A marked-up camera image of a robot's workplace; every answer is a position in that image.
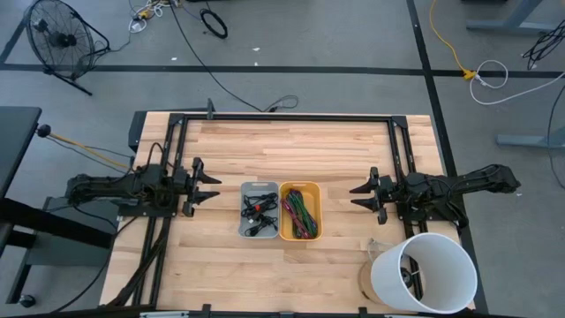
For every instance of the yellow plastic bin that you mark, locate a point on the yellow plastic bin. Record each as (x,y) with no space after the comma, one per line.
(314,194)

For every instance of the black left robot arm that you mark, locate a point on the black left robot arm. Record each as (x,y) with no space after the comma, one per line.
(110,187)

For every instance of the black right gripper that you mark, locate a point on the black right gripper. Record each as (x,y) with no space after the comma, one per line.
(386,192)

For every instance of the yellow rod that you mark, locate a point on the yellow rod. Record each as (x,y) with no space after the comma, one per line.
(84,148)

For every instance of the black side table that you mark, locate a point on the black side table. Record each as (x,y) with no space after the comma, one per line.
(17,146)

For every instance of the black caster wheel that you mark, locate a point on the black caster wheel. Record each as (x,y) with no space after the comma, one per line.
(27,301)

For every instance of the grey desk foot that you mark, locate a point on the grey desk foot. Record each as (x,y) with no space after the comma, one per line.
(529,141)

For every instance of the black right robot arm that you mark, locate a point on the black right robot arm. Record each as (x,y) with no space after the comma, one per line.
(476,181)

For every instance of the black table frame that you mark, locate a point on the black table frame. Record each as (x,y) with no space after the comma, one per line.
(331,118)

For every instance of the grey plastic bin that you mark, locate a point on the grey plastic bin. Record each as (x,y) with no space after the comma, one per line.
(259,189)

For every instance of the white plastic bucket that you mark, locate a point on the white plastic bucket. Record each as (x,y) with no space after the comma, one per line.
(388,274)

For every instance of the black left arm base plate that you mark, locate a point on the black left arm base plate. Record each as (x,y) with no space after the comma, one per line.
(132,211)

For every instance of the black side table legs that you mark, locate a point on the black side table legs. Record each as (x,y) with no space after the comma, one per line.
(53,223)

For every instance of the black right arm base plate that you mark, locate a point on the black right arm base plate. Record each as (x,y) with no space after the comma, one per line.
(446,214)

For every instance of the black round knob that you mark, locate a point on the black round knob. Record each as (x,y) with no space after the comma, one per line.
(43,130)

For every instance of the clear plastic wrap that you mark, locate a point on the clear plastic wrap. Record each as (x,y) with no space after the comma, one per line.
(375,247)

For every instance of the black floor fan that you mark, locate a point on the black floor fan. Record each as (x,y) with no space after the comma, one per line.
(62,40)

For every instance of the wooden lamp base disc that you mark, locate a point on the wooden lamp base disc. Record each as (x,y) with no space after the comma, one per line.
(364,282)

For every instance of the grey floor plate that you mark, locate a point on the grey floor plate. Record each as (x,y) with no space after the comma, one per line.
(79,252)

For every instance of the grey desk leg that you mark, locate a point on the grey desk leg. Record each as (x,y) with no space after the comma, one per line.
(507,25)

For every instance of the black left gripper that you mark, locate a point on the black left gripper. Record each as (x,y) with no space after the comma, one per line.
(189,187)

